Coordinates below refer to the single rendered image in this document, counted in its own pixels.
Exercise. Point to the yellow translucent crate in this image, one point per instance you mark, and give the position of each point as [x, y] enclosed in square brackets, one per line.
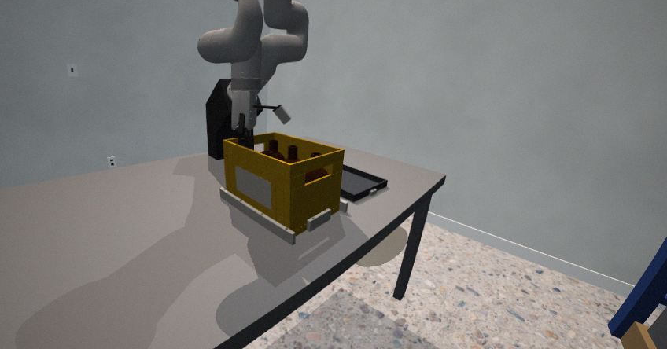
[277, 188]

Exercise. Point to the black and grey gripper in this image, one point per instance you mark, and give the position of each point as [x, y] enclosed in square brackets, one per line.
[244, 113]

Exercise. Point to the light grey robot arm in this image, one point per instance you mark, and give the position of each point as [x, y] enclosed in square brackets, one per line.
[257, 58]

